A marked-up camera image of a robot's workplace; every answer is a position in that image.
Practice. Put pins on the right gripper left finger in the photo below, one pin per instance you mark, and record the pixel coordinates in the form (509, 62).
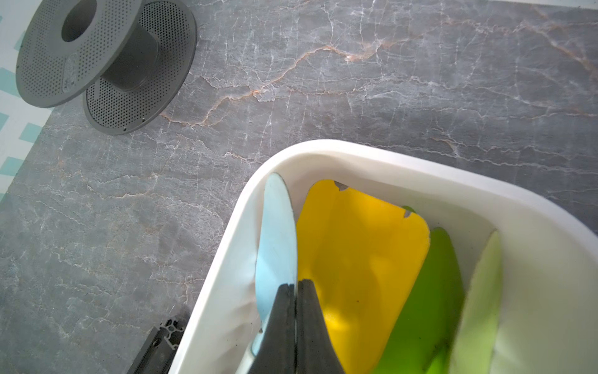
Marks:
(277, 350)

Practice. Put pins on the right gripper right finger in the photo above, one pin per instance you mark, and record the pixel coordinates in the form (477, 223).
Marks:
(314, 349)

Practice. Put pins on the light blue trowel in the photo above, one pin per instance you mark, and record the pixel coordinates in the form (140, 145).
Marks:
(276, 262)

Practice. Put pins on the yellow shovel yellow handle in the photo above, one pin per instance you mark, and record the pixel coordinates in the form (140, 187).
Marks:
(363, 255)

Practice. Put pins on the light green trowel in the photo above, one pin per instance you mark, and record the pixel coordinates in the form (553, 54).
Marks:
(474, 341)

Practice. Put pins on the white plastic storage box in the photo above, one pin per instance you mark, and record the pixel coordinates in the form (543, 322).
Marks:
(549, 296)

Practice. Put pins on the grey filament spool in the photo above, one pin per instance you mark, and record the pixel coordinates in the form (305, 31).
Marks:
(127, 60)

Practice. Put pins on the black aluminium rail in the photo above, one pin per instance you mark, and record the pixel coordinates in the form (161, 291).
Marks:
(159, 348)

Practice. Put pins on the green trowel wooden handle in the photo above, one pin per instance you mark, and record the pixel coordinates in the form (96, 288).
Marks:
(419, 293)

